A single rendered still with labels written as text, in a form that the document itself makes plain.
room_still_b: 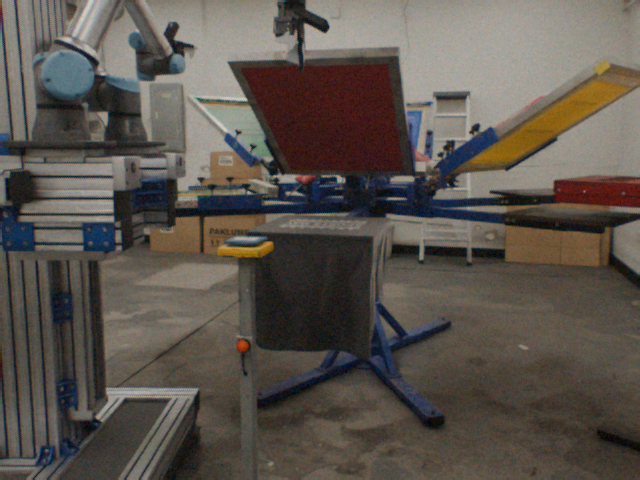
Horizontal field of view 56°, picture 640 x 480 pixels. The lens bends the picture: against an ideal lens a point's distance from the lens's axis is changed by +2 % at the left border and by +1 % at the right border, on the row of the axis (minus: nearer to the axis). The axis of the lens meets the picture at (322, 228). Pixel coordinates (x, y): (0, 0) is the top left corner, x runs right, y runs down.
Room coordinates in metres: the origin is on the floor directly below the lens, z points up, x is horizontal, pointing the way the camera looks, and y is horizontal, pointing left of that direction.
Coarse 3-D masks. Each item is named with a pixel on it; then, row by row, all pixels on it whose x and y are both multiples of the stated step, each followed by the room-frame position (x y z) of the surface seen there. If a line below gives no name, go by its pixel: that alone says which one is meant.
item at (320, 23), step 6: (294, 12) 1.89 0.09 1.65; (300, 12) 1.88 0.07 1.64; (306, 12) 1.87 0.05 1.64; (312, 12) 1.87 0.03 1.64; (306, 18) 1.87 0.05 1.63; (312, 18) 1.86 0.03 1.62; (318, 18) 1.86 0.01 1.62; (324, 18) 1.85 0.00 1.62; (312, 24) 1.88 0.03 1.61; (318, 24) 1.85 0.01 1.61; (324, 24) 1.85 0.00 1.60; (324, 30) 1.87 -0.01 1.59
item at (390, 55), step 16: (368, 48) 1.98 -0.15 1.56; (384, 48) 1.97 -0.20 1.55; (240, 64) 2.08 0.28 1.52; (256, 64) 2.07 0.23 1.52; (272, 64) 2.06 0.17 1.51; (288, 64) 2.05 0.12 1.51; (304, 64) 2.04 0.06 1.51; (320, 64) 2.03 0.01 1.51; (336, 64) 2.02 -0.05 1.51; (352, 64) 2.01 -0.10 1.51; (400, 64) 2.00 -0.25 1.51; (240, 80) 2.16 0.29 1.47; (400, 80) 2.05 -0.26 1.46; (400, 96) 2.12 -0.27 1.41; (256, 112) 2.32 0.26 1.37; (400, 112) 2.20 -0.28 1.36; (400, 128) 2.29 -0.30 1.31; (272, 144) 2.51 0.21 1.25; (400, 144) 2.39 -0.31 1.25
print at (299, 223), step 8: (288, 224) 2.19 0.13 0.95; (296, 224) 2.19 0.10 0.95; (304, 224) 2.19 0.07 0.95; (312, 224) 2.19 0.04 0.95; (320, 224) 2.19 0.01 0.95; (328, 224) 2.19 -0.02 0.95; (336, 224) 2.19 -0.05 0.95; (344, 224) 2.19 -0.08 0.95; (352, 224) 2.19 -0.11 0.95; (360, 224) 2.19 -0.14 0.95
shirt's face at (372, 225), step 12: (288, 216) 2.43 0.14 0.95; (300, 216) 2.43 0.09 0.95; (312, 216) 2.43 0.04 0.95; (324, 216) 2.42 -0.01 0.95; (336, 216) 2.42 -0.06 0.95; (348, 216) 2.42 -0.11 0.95; (264, 228) 2.09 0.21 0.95; (276, 228) 2.09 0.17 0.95; (288, 228) 2.09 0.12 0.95; (360, 228) 2.09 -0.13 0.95; (372, 228) 2.09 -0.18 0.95
